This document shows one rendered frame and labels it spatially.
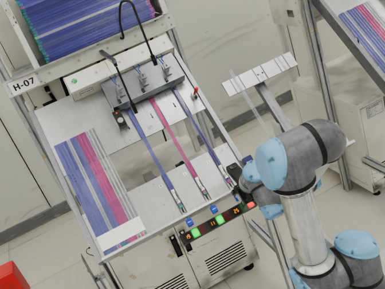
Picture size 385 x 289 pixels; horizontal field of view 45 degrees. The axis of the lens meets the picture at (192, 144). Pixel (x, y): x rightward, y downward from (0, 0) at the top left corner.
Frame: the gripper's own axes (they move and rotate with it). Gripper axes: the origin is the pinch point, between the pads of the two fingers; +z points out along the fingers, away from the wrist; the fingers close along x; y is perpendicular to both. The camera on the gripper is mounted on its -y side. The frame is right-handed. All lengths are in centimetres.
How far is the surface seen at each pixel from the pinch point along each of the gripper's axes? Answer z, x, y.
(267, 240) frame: 39.7, 10.3, 18.5
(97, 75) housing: -3, -27, -72
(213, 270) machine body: 67, -16, 17
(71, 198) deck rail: 4, -59, -30
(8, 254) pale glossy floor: 180, -132, -73
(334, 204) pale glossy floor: 88, 68, 16
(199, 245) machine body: 54, -17, 4
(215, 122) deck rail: 4.4, 8.0, -32.6
